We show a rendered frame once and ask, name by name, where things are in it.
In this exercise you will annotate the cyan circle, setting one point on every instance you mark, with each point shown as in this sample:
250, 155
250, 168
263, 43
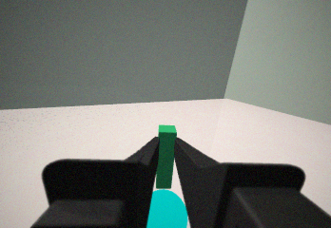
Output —
167, 210

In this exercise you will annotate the green rectangular post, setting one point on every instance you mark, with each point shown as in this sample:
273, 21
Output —
167, 135

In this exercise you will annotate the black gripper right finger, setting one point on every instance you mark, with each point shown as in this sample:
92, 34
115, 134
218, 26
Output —
207, 184

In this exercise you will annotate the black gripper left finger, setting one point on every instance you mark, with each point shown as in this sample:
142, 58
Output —
131, 180

